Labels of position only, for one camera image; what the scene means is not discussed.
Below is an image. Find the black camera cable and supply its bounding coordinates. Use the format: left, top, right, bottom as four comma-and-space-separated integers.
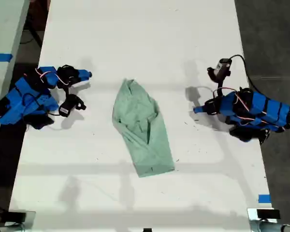
229, 54, 256, 90

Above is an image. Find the metal table clamp plate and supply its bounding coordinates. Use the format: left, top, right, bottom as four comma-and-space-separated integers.
7, 210, 37, 232
246, 207, 279, 232

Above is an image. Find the pale green T-shirt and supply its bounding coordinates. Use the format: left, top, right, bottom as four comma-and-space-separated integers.
112, 78, 176, 179

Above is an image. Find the square blue tape piece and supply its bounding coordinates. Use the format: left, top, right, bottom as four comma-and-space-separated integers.
258, 194, 272, 204

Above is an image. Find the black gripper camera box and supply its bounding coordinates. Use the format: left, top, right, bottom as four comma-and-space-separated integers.
58, 94, 87, 117
206, 58, 233, 82

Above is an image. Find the small black box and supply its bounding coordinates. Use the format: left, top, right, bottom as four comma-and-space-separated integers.
6, 211, 27, 222
256, 209, 281, 220

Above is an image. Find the grey pipe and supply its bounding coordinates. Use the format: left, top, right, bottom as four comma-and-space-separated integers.
258, 221, 290, 232
0, 223, 24, 232

